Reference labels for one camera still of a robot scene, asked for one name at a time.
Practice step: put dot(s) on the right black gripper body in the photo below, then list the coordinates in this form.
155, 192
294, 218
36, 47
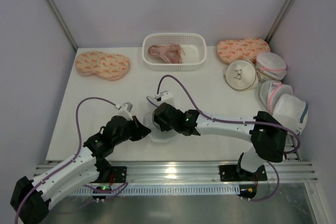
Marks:
159, 117

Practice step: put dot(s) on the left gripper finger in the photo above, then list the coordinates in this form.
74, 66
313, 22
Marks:
140, 135
139, 127

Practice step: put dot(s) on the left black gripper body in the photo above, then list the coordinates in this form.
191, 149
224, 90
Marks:
135, 129

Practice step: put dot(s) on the white mesh bag blue trim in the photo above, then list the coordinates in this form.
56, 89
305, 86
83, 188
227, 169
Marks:
156, 135

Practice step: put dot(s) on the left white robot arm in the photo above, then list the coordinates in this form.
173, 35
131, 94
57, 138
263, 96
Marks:
32, 199

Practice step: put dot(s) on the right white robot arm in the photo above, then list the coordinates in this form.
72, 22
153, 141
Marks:
266, 135

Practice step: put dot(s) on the pink bra in basket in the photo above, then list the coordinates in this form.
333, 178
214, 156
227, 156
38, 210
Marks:
171, 53

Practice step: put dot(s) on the left peach patterned bra case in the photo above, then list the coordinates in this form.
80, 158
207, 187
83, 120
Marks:
107, 66

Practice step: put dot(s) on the peach patterned bra case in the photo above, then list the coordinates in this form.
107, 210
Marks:
230, 50
107, 66

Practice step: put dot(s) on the cream laundry bag beige trim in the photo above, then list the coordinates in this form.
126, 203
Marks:
241, 75

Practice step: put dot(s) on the right peach patterned bra case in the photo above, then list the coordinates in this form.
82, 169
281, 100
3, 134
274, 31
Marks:
230, 50

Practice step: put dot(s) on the white mesh bag pink trim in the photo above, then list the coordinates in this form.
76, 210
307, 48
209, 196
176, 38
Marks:
271, 91

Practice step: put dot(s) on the white mesh bag pink zipper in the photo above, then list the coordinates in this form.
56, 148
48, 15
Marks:
270, 66

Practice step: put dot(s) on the large white bag blue trim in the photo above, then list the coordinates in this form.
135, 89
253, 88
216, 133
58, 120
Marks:
292, 113

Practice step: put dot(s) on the white plastic basket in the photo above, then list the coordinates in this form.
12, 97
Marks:
193, 44

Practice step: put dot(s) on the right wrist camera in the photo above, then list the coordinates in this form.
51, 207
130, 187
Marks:
164, 97

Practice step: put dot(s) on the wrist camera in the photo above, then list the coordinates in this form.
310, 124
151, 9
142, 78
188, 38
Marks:
124, 110
164, 97

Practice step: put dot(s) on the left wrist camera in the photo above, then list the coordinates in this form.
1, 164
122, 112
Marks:
124, 110

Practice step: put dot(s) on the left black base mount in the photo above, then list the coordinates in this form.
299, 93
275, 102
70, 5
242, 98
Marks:
110, 174

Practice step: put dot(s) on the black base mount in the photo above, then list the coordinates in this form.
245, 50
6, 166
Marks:
110, 174
231, 173

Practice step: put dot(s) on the aluminium mounting rail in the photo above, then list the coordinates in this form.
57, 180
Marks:
195, 172

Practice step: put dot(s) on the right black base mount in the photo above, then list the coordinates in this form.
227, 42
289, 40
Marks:
231, 173

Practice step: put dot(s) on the white slotted cable duct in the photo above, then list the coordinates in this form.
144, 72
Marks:
164, 190

